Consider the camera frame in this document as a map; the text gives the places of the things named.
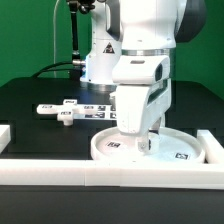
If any white thin cable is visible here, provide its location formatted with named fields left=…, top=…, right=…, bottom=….
left=53, top=0, right=63, bottom=64

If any white left fence bar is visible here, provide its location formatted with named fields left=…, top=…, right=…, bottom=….
left=0, top=125, right=11, bottom=154

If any white tag plate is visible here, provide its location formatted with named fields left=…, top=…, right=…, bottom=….
left=74, top=105, right=116, bottom=120

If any white right fence bar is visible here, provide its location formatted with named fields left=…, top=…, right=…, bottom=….
left=197, top=130, right=224, bottom=164

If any white cross table base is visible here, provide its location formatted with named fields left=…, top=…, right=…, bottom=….
left=36, top=99, right=87, bottom=126

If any white fence bar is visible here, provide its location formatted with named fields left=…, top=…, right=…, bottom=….
left=0, top=159, right=224, bottom=190
left=197, top=130, right=224, bottom=164
left=0, top=125, right=11, bottom=154

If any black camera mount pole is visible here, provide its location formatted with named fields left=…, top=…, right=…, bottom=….
left=66, top=0, right=95, bottom=67

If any white round table top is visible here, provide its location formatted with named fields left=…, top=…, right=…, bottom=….
left=91, top=127, right=205, bottom=163

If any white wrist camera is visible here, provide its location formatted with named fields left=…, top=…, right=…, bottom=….
left=112, top=55, right=170, bottom=85

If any black cable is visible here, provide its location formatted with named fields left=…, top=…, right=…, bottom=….
left=31, top=60, right=83, bottom=79

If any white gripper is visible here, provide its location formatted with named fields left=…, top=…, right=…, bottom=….
left=113, top=79, right=171, bottom=154

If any white front fence bar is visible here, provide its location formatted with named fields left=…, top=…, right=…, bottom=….
left=0, top=159, right=224, bottom=190

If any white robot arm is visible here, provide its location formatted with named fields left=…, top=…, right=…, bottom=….
left=81, top=0, right=206, bottom=159

